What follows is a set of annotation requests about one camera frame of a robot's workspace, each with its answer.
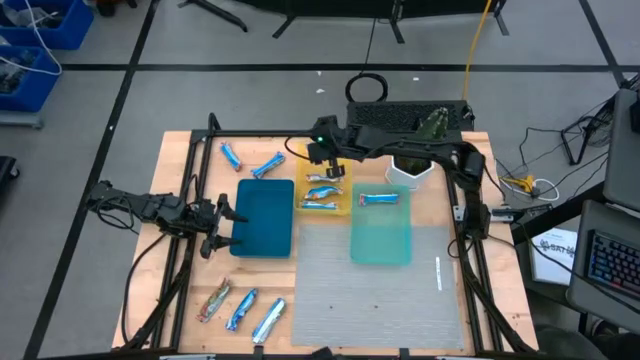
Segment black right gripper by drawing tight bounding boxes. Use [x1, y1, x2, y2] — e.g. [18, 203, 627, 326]
[310, 115, 351, 177]

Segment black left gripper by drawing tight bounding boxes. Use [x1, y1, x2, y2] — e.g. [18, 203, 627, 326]
[187, 193, 249, 260]

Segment blue and orange granola bar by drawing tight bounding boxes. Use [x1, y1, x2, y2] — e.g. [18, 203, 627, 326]
[303, 185, 345, 201]

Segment blue granola bar red ends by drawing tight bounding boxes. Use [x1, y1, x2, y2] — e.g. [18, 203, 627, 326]
[358, 193, 401, 207]

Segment multicolour granola bar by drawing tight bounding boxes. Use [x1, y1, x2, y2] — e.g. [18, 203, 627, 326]
[196, 278, 233, 324]

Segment blue and silver granola bar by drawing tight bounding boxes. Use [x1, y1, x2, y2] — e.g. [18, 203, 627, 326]
[251, 297, 288, 345]

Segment yellow translucent plastic bin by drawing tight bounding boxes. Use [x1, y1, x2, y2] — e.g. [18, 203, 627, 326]
[294, 141, 354, 217]

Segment dark blue plastic bin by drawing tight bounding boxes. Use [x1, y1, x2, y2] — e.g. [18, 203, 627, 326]
[228, 178, 296, 260]

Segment black perforated computer case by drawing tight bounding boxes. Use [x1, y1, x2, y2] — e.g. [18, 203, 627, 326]
[346, 99, 475, 132]

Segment white plant pot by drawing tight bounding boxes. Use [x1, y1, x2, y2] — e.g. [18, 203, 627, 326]
[384, 155, 435, 192]

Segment teal translucent plastic bin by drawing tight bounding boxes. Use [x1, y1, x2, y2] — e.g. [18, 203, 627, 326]
[349, 182, 413, 266]

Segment green cactus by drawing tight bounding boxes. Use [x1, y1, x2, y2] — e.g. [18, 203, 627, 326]
[399, 106, 450, 175]

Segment grey woven placemat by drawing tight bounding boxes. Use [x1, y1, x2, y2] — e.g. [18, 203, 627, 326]
[291, 223, 465, 350]

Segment black partition screen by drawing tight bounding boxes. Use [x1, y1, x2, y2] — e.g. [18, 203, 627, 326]
[177, 0, 511, 46]

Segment yellow power plug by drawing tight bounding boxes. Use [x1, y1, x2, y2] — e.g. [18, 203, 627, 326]
[499, 174, 537, 196]

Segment blue storage crate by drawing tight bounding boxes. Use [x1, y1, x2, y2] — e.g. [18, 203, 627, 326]
[0, 0, 95, 51]
[0, 45, 62, 114]

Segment black desk beam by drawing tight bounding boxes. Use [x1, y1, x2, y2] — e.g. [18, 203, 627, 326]
[512, 182, 609, 246]

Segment white printed paper sheet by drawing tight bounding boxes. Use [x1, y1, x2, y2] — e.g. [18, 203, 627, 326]
[529, 228, 579, 286]

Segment grey keyboard tray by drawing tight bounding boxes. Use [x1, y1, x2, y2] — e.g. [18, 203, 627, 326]
[566, 199, 640, 332]

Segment person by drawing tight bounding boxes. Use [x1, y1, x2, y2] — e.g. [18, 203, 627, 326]
[533, 319, 640, 360]

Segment black keyboard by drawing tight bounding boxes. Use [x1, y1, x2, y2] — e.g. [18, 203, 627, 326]
[587, 230, 640, 301]

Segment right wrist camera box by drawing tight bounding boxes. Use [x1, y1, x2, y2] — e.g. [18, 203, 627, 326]
[306, 141, 332, 165]

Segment black metal table frame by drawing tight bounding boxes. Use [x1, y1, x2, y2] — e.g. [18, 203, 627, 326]
[119, 112, 540, 360]

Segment coiled black floor cable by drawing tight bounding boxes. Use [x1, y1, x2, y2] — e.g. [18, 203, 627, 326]
[344, 17, 390, 104]

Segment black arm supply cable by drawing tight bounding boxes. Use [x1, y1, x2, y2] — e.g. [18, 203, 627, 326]
[121, 232, 169, 346]

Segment yellow floor cable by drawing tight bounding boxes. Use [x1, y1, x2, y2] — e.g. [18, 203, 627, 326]
[462, 0, 494, 101]

